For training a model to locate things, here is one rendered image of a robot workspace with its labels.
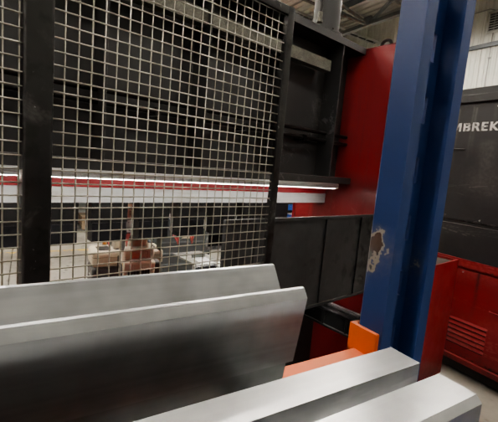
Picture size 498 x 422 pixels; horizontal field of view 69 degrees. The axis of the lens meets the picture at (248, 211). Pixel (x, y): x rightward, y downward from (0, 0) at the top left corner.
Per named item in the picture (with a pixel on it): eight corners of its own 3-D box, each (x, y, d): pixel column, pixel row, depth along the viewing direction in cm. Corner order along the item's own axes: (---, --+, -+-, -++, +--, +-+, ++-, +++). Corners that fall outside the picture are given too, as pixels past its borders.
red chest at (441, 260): (377, 357, 314) (393, 244, 302) (438, 387, 276) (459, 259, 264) (343, 374, 282) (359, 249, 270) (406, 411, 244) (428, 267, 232)
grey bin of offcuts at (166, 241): (192, 266, 533) (195, 218, 524) (209, 279, 483) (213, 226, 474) (136, 270, 491) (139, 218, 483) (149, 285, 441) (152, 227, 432)
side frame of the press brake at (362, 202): (297, 359, 298) (329, 69, 270) (394, 419, 234) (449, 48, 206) (275, 368, 282) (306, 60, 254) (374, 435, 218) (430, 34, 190)
